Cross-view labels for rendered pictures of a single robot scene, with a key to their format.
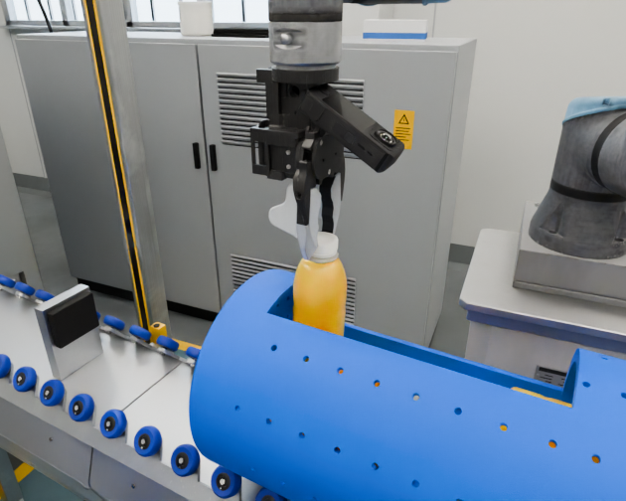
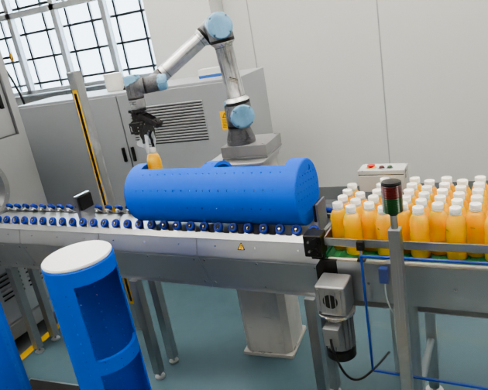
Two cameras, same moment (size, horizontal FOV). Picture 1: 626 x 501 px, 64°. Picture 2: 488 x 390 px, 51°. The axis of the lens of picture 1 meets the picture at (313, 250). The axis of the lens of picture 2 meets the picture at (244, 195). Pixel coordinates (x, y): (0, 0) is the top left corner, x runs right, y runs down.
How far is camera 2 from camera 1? 191 cm
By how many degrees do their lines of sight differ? 7
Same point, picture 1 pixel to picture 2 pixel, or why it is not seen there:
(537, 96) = (323, 88)
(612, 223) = (242, 134)
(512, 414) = (189, 171)
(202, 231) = not seen: hidden behind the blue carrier
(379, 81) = (208, 98)
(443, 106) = not seen: hidden behind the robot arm
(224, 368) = (131, 183)
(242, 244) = not seen: hidden behind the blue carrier
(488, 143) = (304, 120)
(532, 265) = (225, 152)
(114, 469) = (106, 237)
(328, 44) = (141, 103)
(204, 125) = (125, 137)
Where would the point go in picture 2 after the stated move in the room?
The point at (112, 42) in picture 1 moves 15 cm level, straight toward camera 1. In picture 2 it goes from (84, 107) to (87, 108)
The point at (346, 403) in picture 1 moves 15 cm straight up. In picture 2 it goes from (158, 180) to (151, 148)
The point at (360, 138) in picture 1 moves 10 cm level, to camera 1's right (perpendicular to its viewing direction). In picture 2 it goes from (151, 121) to (173, 118)
